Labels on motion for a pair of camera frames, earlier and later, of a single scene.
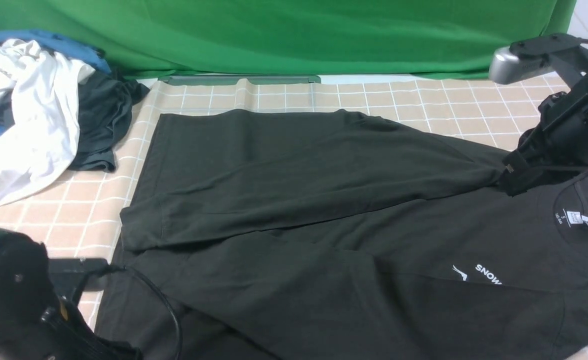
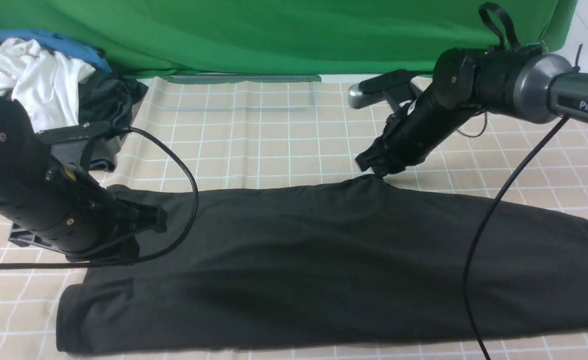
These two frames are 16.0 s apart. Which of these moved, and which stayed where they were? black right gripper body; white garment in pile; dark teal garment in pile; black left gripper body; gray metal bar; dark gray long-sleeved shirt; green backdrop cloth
Moved: dark gray long-sleeved shirt; black left gripper body; black right gripper body
Stayed: green backdrop cloth; gray metal bar; white garment in pile; dark teal garment in pile
